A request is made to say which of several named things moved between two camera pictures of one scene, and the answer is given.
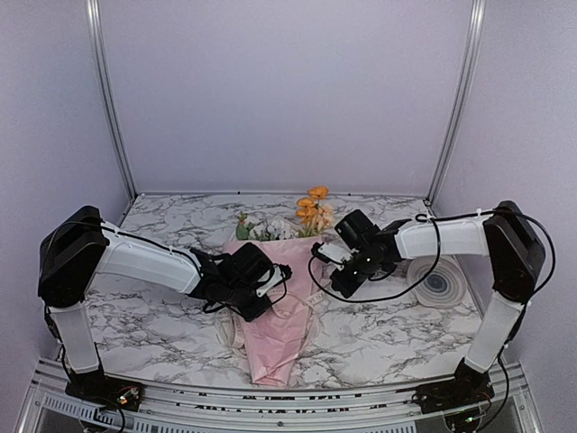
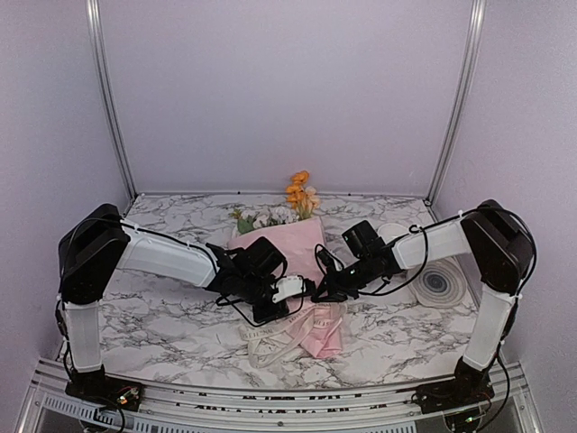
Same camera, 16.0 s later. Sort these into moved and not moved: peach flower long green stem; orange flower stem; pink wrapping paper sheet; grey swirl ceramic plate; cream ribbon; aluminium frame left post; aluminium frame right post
Moved: pink wrapping paper sheet; peach flower long green stem; cream ribbon; orange flower stem
Not moved: grey swirl ceramic plate; aluminium frame left post; aluminium frame right post
